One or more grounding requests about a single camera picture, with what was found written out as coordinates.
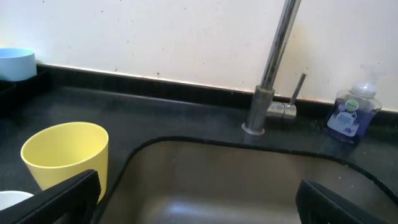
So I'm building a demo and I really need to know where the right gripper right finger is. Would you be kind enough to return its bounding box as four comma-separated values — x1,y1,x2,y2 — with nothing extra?
295,179,391,224

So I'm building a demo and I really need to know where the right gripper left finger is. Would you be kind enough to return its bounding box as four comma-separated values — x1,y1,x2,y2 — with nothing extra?
0,169,102,224

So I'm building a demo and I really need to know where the yellow cup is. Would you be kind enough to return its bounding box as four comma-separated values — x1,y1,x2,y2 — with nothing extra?
20,121,109,203

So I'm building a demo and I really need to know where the white cup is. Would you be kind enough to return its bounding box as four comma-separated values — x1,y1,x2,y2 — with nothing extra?
0,190,34,212

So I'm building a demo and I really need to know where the blue soap bottle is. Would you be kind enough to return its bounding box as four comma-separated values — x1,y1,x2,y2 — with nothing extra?
323,67,383,146

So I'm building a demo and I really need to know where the steel sink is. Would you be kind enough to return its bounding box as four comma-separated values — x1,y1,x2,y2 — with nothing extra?
98,136,398,224

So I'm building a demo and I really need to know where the black tray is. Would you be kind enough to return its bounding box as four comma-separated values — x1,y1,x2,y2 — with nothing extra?
0,63,50,119

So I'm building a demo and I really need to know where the blue cup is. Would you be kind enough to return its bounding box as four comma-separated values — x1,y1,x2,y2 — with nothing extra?
0,47,38,82

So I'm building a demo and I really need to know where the steel tap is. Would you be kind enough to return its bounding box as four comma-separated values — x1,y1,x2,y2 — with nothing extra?
241,0,308,136

